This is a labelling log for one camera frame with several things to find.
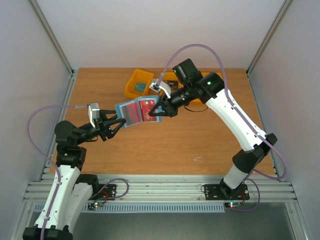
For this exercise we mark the grey slotted cable duct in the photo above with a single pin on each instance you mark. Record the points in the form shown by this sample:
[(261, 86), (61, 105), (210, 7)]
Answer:
[(128, 208)]

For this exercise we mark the dark red card in sleeve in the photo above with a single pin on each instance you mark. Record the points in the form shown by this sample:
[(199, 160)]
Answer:
[(131, 114)]

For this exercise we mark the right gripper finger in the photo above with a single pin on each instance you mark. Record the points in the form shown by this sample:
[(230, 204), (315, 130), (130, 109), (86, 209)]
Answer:
[(159, 105), (160, 114)]

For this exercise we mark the single yellow bin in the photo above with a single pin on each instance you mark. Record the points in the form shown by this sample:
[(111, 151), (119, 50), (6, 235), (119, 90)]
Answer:
[(138, 76)]

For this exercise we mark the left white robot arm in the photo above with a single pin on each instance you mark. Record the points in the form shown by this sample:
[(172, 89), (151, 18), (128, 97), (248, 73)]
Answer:
[(71, 189)]

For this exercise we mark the teal credit card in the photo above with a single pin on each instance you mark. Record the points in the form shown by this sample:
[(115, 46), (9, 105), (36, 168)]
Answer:
[(140, 87)]

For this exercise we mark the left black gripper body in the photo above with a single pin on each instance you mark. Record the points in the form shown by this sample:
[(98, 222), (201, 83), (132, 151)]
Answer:
[(101, 128)]

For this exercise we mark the red VIP credit card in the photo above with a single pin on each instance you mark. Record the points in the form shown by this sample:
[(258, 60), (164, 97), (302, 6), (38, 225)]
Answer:
[(146, 106)]

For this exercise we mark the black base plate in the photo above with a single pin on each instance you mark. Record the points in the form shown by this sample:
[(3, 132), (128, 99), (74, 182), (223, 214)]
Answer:
[(109, 192), (212, 192)]

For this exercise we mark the aluminium rail base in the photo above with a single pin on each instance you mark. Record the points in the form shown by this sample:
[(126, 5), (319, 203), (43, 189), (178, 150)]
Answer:
[(188, 188)]

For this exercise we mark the black credit card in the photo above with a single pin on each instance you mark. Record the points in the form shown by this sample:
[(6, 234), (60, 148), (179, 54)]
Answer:
[(173, 84)]

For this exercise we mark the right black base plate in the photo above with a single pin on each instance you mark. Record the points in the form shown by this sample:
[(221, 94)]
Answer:
[(212, 192)]

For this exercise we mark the left aluminium frame post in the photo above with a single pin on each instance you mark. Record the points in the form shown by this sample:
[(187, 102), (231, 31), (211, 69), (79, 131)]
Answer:
[(47, 28)]

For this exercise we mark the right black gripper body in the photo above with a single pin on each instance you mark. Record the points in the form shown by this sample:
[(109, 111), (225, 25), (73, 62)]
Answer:
[(169, 105)]

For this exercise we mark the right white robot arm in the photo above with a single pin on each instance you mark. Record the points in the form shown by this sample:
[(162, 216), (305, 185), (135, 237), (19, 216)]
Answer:
[(211, 90)]

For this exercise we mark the aluminium frame post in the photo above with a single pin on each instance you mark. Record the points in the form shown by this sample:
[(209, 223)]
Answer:
[(285, 6), (47, 28)]

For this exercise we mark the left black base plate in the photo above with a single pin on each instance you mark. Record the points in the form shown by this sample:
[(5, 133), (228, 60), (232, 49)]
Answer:
[(109, 192)]

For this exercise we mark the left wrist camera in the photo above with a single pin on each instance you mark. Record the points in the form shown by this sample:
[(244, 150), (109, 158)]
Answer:
[(93, 113)]

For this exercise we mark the yellow bin with blue card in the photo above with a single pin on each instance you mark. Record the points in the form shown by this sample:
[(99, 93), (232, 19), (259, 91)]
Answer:
[(219, 74)]

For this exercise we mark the blue card holder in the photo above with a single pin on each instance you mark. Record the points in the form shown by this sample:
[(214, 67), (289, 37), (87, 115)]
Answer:
[(136, 100)]

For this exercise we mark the yellow bin with red card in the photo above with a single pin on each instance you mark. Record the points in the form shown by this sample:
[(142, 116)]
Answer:
[(195, 100)]

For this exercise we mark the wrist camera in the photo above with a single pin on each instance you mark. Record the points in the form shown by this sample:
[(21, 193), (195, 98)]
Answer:
[(93, 113), (162, 86)]

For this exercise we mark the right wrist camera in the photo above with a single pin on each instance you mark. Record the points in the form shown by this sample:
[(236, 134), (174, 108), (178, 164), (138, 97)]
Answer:
[(162, 86)]

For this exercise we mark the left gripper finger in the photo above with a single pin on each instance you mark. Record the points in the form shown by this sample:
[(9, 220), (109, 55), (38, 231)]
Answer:
[(109, 114), (111, 127)]

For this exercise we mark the right aluminium frame post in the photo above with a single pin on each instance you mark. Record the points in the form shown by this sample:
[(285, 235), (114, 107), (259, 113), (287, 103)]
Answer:
[(285, 6)]

